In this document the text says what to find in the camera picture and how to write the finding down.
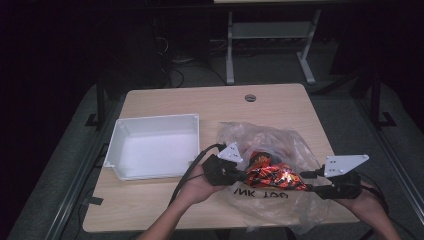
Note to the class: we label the person's right hand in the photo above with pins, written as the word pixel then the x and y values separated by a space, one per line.
pixel 368 203

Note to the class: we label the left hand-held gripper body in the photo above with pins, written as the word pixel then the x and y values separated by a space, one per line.
pixel 218 171

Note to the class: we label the white plastic bin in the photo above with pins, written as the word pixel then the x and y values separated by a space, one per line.
pixel 156 148

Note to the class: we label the person's left hand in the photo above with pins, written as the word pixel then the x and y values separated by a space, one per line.
pixel 198 186

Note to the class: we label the white metal table frame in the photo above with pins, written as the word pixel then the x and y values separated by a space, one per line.
pixel 266 30

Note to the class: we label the black tape strip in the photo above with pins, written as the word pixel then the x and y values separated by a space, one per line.
pixel 95 200

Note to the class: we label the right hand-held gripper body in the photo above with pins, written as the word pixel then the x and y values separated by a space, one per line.
pixel 345 188

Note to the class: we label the red chip bag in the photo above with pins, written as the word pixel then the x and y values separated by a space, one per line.
pixel 276 176

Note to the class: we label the black metal stand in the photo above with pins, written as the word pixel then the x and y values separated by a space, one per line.
pixel 376 100
pixel 100 106

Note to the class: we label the aluminium rail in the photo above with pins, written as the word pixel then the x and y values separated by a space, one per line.
pixel 396 146
pixel 73 193

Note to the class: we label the grey table grommet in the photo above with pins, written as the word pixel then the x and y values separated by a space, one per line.
pixel 250 98

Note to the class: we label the clear plastic bag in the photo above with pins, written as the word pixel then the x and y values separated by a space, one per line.
pixel 266 210

